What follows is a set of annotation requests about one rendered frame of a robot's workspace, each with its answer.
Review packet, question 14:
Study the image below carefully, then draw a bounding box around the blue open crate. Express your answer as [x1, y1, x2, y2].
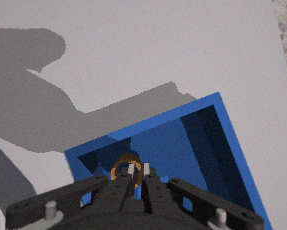
[64, 92, 273, 230]

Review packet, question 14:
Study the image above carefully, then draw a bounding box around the bronze bushing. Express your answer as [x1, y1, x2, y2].
[111, 153, 142, 189]

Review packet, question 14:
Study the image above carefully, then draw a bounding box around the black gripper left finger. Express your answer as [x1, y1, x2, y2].
[5, 163, 136, 230]

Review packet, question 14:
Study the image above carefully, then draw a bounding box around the grey round turntable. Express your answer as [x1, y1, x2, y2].
[0, 149, 37, 230]

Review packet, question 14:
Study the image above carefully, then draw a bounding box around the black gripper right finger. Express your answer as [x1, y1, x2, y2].
[141, 162, 264, 230]

